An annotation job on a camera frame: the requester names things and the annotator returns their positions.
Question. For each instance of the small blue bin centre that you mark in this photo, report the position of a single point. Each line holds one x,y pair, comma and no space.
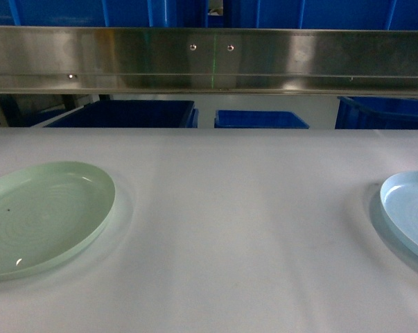
258,120

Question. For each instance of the dark blue bin behind table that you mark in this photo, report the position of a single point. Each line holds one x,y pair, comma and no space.
132,114

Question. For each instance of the blue bin far right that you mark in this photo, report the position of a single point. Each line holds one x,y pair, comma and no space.
377,113

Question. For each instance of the pale green round plate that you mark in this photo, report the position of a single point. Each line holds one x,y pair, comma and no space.
49,213

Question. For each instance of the blue bin upper shelf right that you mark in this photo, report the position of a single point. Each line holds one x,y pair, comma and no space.
323,14

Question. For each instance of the blue bin shelf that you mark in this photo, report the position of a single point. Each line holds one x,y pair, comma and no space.
323,14
102,13

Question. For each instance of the pale blue round plate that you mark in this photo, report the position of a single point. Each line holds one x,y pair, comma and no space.
399,203

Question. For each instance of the blue bin upper shelf left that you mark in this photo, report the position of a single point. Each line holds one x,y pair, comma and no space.
102,13

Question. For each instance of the stainless steel shelf rail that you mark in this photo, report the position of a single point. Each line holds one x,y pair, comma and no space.
37,60

